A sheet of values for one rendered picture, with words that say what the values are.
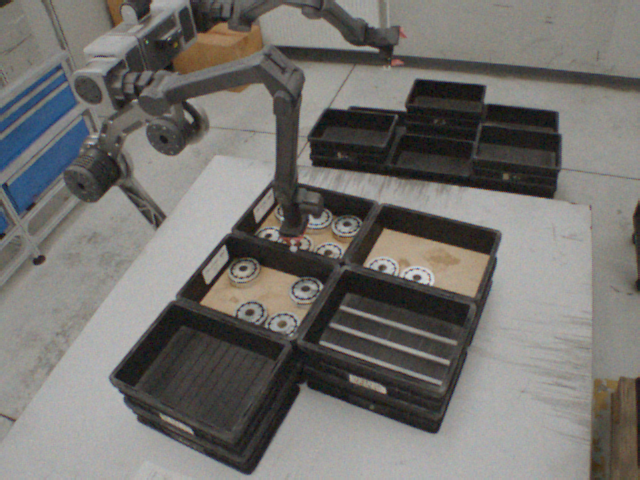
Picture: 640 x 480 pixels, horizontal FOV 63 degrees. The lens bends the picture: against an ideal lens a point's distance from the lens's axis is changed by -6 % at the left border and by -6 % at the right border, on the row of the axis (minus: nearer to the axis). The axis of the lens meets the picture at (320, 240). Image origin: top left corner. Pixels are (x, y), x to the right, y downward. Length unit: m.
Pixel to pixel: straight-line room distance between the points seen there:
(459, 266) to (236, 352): 0.72
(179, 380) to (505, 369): 0.92
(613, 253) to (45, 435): 2.69
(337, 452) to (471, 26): 3.55
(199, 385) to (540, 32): 3.63
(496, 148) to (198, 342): 1.81
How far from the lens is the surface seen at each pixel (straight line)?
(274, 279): 1.74
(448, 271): 1.73
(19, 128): 3.34
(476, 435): 1.57
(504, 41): 4.50
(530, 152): 2.87
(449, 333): 1.58
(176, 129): 1.88
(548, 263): 2.00
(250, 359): 1.57
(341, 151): 2.75
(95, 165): 2.28
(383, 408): 1.54
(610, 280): 3.01
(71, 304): 3.18
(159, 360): 1.65
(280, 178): 1.54
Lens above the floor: 2.09
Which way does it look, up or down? 43 degrees down
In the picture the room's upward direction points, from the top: 7 degrees counter-clockwise
